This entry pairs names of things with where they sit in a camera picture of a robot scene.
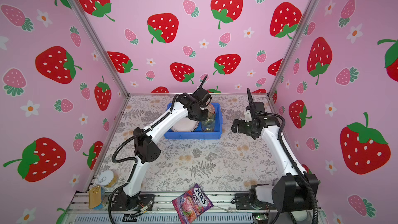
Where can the purple Fox's candy bag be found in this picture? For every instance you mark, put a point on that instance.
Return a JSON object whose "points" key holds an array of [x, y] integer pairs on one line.
{"points": [[190, 205]]}

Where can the blue plastic bin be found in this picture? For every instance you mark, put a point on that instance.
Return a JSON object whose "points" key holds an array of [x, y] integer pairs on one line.
{"points": [[198, 133]]}

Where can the aluminium corner post left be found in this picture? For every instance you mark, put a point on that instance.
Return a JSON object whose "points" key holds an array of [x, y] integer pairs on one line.
{"points": [[90, 30]]}

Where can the aluminium corner post right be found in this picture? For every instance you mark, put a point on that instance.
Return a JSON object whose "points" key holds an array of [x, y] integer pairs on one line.
{"points": [[298, 34]]}

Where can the green glass cup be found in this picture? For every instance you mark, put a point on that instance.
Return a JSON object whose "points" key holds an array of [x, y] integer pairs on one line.
{"points": [[208, 125]]}

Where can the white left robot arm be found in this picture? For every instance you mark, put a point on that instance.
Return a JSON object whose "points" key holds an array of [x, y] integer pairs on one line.
{"points": [[142, 148]]}

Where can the tin can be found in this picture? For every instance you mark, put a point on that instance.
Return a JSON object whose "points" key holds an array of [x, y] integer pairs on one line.
{"points": [[107, 179]]}

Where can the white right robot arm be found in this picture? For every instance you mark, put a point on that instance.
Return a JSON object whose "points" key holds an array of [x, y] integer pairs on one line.
{"points": [[296, 189]]}

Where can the aluminium corner post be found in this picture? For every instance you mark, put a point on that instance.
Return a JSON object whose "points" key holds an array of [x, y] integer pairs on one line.
{"points": [[298, 34], [90, 30]]}

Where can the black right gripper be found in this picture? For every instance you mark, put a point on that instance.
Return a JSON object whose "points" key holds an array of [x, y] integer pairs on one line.
{"points": [[241, 128]]}

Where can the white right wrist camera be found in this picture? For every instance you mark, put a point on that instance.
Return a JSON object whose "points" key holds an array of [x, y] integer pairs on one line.
{"points": [[248, 117]]}

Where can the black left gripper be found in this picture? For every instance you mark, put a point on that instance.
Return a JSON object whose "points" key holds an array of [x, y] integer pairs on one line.
{"points": [[205, 111]]}

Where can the amber glass cup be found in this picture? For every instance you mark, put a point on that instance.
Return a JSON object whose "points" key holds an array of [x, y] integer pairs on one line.
{"points": [[211, 108]]}

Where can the zigzag rim white plate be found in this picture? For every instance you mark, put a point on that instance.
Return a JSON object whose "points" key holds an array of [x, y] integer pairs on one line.
{"points": [[185, 125]]}

